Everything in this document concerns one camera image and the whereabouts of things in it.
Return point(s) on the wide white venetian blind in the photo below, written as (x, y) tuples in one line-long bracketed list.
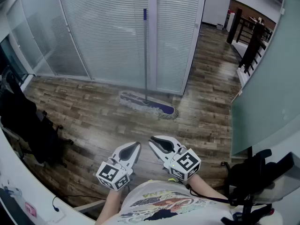
[(105, 32)]

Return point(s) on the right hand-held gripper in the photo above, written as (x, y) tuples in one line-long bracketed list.
[(185, 160)]

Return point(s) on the dark glass door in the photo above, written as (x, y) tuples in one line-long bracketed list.
[(9, 55)]

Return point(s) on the white printed t-shirt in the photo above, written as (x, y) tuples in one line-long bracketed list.
[(164, 210)]

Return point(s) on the frosted glass wall panel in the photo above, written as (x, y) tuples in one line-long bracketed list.
[(42, 36)]

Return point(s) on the long white desk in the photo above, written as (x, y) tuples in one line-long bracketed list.
[(23, 184)]

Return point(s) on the narrow white venetian blind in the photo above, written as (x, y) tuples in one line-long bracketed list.
[(178, 36)]

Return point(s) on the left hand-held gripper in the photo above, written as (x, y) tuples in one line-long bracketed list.
[(110, 172)]

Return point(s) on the person's right forearm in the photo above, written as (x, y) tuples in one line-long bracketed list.
[(204, 189)]

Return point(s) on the person's left forearm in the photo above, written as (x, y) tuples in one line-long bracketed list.
[(110, 205)]

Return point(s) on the small pink item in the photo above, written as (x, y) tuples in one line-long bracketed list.
[(30, 208)]

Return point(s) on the black desk mat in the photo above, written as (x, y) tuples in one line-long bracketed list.
[(9, 210)]

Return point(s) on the blue mop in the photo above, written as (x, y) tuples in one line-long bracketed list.
[(164, 108)]

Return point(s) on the neon yellow shoe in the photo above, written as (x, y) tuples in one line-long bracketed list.
[(173, 179)]

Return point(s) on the frosted glass desk partition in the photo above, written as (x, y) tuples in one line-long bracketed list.
[(264, 90)]

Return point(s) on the clear plastic bottle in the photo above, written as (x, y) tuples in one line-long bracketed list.
[(11, 190)]

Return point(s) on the dark wooden railing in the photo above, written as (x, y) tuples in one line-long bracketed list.
[(255, 39)]

